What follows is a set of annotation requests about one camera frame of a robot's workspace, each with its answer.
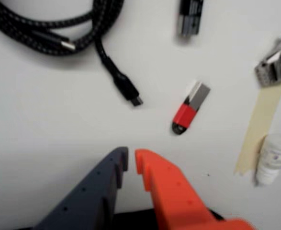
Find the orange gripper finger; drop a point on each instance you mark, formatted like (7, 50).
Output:
(173, 198)

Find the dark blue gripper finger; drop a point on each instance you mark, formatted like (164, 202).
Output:
(87, 198)

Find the red and black usb stick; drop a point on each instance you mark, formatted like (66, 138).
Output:
(185, 115)

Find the small white plastic bottle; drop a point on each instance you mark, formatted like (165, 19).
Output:
(272, 158)

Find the long beige masking tape strip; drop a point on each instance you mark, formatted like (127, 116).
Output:
(262, 115)

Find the silver metal wristwatch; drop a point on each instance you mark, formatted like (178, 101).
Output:
(272, 62)

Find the black and grey battery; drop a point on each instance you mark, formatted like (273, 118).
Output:
(189, 21)

